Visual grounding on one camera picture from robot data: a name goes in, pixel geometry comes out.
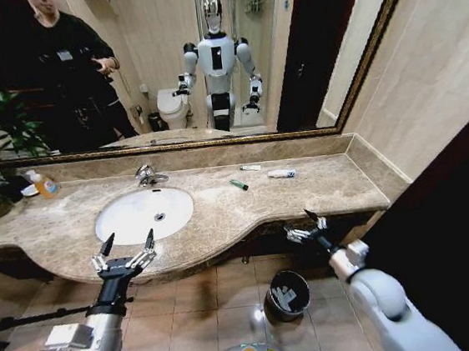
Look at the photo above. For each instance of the white plastic bottle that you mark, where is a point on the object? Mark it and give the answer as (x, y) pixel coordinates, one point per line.
(280, 173)

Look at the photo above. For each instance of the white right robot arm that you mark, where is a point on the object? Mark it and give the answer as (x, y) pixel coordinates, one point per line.
(381, 298)

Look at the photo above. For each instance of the dark wooden door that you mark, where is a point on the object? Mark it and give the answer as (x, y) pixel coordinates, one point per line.
(456, 244)

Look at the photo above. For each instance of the black stand bar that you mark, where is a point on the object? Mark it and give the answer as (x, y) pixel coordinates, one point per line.
(27, 320)

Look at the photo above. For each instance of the small dark bathroom bin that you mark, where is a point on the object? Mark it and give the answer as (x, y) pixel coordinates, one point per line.
(154, 122)

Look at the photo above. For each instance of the white crumpled paper trash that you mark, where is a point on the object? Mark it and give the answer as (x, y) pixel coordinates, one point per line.
(284, 297)

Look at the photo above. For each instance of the green lighter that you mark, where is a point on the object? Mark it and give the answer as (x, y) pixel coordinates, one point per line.
(239, 184)

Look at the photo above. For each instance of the small white tube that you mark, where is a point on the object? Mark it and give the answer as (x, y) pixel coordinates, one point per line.
(250, 167)

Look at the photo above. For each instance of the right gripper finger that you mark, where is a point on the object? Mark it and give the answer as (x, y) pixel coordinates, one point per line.
(317, 219)
(298, 235)

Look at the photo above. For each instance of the black round trash bin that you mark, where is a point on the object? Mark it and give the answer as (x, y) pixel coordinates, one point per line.
(274, 309)

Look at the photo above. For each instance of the orange soap pump bottle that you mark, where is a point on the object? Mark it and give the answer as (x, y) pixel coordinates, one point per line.
(47, 187)

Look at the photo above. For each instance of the dark gold framed mirror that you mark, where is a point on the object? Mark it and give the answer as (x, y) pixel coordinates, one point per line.
(173, 146)

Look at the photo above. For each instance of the chrome faucet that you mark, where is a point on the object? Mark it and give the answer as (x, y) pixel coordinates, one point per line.
(146, 175)

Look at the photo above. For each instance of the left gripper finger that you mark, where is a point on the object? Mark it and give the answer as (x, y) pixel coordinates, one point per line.
(147, 251)
(102, 256)

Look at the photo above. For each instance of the white oval sink basin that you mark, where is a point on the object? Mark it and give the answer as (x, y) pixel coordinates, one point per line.
(138, 213)

